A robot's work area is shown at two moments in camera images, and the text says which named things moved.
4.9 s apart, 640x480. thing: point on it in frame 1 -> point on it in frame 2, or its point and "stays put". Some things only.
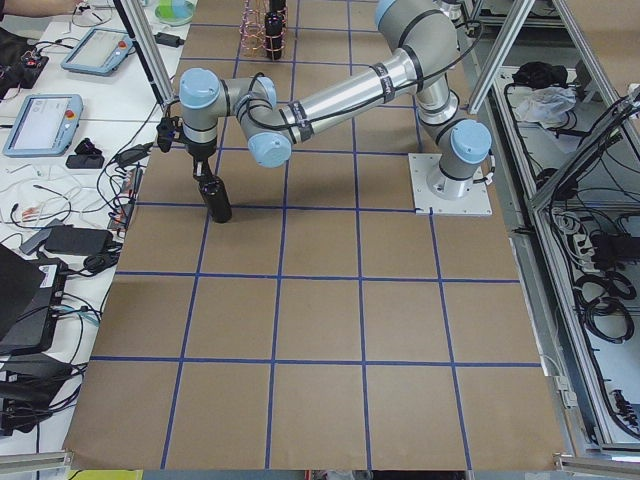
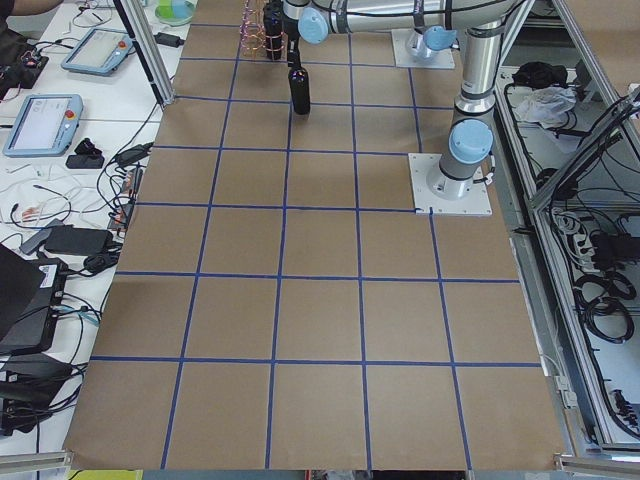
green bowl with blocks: x=175 y=13 stays put
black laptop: x=32 y=288 stays put
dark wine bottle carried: x=215 y=193 -> x=300 y=90
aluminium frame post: x=136 y=19 stays put
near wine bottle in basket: x=275 y=22 stays put
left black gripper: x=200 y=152 -> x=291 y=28
